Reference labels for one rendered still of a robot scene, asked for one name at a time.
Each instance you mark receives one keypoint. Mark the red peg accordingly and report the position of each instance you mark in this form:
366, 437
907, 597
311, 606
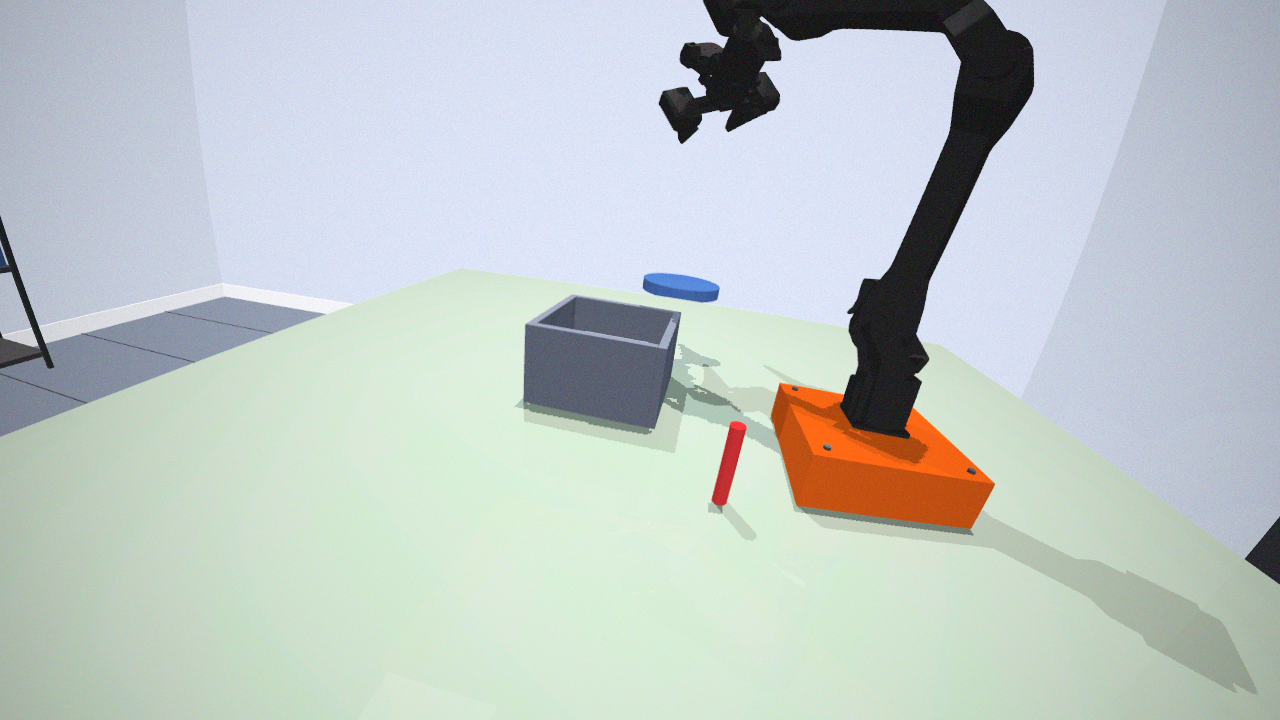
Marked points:
729, 463

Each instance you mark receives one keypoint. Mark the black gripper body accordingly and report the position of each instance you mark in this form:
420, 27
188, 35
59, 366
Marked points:
724, 92

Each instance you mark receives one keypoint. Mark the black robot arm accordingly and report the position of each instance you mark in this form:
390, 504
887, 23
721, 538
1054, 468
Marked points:
995, 80

